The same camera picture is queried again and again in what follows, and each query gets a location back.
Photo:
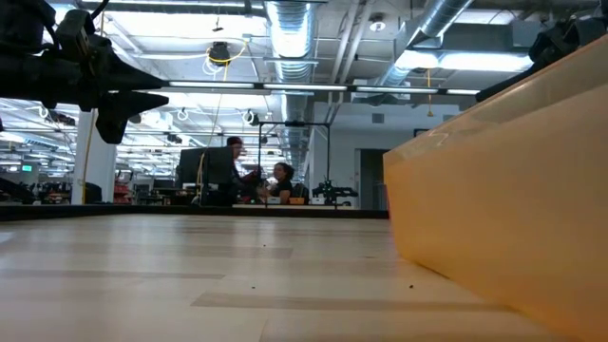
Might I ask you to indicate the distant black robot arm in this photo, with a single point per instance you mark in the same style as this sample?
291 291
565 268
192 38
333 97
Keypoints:
332 191

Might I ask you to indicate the green exit sign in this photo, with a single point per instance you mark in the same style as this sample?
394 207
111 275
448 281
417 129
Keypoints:
26 167

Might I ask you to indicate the white pillar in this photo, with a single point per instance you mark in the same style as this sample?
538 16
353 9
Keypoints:
102 176

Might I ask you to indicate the black computer monitor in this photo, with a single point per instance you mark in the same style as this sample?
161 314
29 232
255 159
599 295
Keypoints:
209 166

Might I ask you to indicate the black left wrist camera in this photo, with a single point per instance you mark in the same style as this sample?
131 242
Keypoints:
24 21

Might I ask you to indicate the orange plastic bin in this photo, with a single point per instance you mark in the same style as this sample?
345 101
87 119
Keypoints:
499 214

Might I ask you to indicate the person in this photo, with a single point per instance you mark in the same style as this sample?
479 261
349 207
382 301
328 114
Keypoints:
283 183
236 152

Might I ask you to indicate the bright ceiling light panel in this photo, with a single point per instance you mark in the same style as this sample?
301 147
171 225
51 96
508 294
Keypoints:
461 61

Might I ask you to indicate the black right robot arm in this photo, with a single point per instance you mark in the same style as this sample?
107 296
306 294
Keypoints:
560 40

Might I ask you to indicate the black ceiling dome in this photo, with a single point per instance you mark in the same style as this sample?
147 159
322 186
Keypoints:
219 52

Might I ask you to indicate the long ceiling light strip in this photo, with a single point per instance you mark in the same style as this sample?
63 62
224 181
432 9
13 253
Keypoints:
304 87

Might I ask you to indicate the black aluminium table frame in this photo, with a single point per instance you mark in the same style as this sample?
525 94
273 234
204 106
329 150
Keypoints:
142 210

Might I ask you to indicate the round ceiling sensor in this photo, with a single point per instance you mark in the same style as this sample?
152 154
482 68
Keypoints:
377 24

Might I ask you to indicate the slanted silver ventilation duct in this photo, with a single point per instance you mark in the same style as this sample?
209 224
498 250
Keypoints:
437 19

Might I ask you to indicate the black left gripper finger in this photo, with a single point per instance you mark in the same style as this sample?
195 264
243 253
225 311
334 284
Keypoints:
138 102
130 76

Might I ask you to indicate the black tall frame stand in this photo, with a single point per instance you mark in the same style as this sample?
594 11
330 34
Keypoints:
294 124

